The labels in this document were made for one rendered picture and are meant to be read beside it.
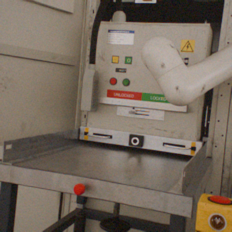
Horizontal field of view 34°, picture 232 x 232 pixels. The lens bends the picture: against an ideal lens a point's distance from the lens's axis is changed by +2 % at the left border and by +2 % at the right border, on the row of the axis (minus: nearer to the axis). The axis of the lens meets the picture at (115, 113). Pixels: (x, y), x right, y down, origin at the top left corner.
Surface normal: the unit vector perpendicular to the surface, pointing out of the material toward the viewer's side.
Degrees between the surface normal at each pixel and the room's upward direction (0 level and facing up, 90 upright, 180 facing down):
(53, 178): 90
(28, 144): 90
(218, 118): 90
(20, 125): 90
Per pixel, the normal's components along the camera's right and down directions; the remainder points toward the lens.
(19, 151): 0.94, 0.11
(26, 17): 0.76, 0.11
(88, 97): -0.33, 0.03
